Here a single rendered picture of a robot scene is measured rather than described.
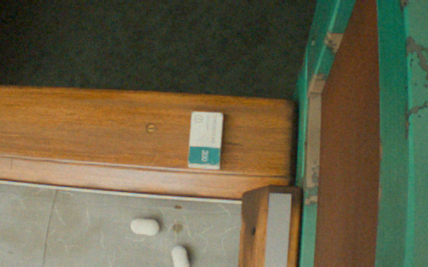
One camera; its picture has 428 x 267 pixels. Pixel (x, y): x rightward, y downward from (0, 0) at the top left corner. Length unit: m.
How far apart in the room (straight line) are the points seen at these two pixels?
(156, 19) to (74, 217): 0.95
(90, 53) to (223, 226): 0.96
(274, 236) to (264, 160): 0.14
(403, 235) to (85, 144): 0.57
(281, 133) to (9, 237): 0.35
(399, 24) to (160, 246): 0.54
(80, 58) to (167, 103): 0.90
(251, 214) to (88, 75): 1.01
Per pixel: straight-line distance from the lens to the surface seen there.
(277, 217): 0.65
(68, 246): 0.79
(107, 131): 0.78
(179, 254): 0.76
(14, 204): 0.82
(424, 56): 0.27
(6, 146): 0.81
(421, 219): 0.25
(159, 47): 1.64
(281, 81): 1.60
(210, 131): 0.75
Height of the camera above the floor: 1.51
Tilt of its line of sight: 75 degrees down
